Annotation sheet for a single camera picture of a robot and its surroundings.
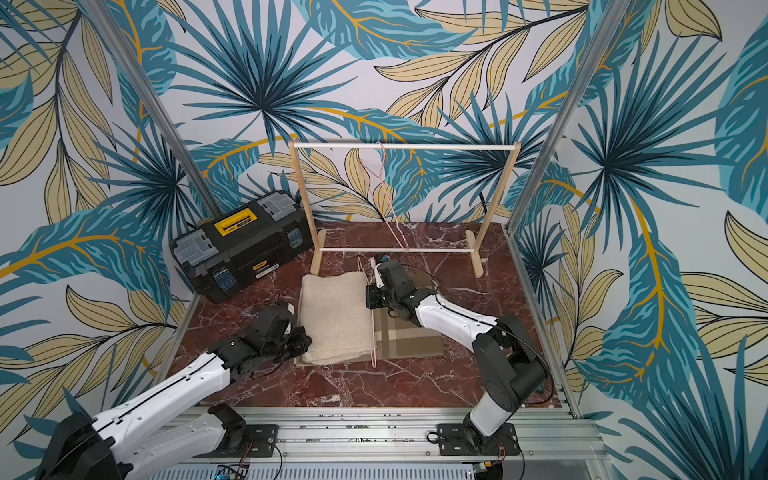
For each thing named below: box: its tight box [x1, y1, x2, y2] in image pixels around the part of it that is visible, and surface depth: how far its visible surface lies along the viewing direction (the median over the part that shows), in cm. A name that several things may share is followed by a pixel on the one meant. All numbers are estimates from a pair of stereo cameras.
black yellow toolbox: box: [169, 191, 314, 303], surface depth 96 cm
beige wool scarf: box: [298, 271, 375, 365], surface depth 90 cm
